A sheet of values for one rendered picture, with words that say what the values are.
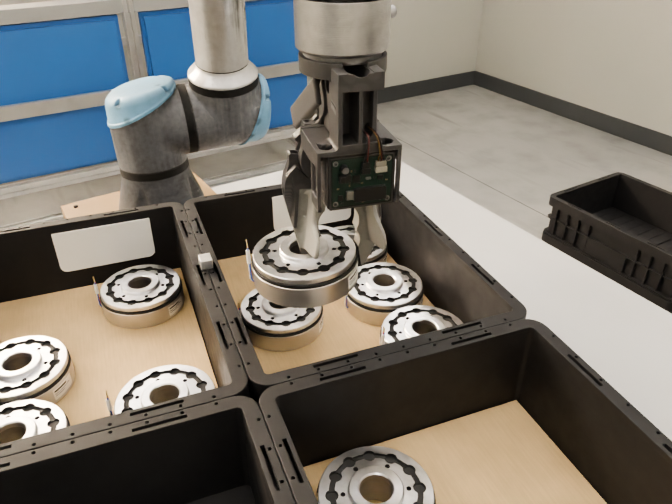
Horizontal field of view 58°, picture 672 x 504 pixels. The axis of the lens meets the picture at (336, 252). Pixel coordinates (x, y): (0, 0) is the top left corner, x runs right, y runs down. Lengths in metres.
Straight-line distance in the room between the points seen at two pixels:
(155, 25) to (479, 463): 2.22
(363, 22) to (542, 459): 0.44
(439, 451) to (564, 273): 0.62
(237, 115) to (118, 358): 0.46
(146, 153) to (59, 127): 1.57
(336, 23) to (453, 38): 4.12
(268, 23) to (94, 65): 0.74
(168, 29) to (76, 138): 0.56
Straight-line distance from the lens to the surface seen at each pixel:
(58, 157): 2.63
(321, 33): 0.47
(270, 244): 0.61
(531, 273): 1.17
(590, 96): 4.14
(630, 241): 1.60
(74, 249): 0.89
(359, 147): 0.48
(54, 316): 0.87
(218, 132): 1.05
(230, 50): 1.01
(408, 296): 0.78
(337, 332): 0.77
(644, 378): 1.00
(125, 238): 0.88
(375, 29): 0.48
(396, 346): 0.60
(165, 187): 1.07
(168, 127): 1.04
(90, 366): 0.78
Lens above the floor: 1.32
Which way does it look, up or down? 32 degrees down
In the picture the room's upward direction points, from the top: straight up
